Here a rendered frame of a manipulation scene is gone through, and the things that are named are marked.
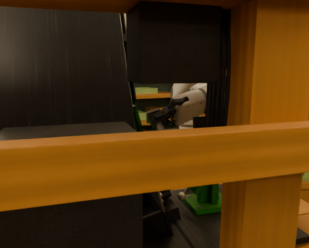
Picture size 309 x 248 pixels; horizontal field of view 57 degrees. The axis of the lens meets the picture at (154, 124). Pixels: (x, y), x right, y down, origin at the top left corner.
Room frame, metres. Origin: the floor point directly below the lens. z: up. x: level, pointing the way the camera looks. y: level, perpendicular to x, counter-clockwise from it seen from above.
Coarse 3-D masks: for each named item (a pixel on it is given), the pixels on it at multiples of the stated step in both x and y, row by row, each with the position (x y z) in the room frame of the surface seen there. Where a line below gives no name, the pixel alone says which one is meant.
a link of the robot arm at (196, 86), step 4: (196, 84) 1.56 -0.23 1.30; (200, 84) 1.56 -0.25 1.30; (204, 84) 1.57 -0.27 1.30; (192, 88) 1.54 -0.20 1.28; (196, 88) 1.54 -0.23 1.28; (200, 116) 1.55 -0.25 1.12; (192, 120) 1.53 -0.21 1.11; (184, 124) 1.54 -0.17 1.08; (188, 124) 1.53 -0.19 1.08; (192, 124) 1.53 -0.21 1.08
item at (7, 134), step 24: (0, 216) 0.51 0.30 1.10; (24, 216) 0.52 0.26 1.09; (48, 216) 0.53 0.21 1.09; (72, 216) 0.55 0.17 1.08; (96, 216) 0.56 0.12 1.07; (120, 216) 0.58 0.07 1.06; (0, 240) 0.51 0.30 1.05; (24, 240) 0.52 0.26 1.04; (48, 240) 0.53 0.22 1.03; (72, 240) 0.55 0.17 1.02; (96, 240) 0.56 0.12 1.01; (120, 240) 0.58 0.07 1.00
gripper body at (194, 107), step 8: (176, 96) 0.83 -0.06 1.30; (184, 96) 0.83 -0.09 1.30; (192, 96) 0.83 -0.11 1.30; (200, 96) 0.84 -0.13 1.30; (184, 104) 0.81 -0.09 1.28; (192, 104) 0.82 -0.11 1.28; (200, 104) 0.84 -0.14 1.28; (176, 112) 0.82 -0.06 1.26; (184, 112) 0.83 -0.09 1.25; (192, 112) 0.84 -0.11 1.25; (200, 112) 0.87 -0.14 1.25; (176, 120) 0.84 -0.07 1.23; (184, 120) 0.86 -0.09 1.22
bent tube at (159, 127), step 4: (156, 108) 0.83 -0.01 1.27; (148, 112) 0.82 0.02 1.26; (152, 112) 0.82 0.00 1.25; (148, 116) 0.83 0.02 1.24; (148, 120) 0.84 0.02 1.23; (152, 124) 0.81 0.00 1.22; (156, 124) 0.80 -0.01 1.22; (160, 124) 0.80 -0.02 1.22; (156, 128) 0.80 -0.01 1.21; (160, 128) 0.79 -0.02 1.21; (164, 128) 0.80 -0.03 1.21
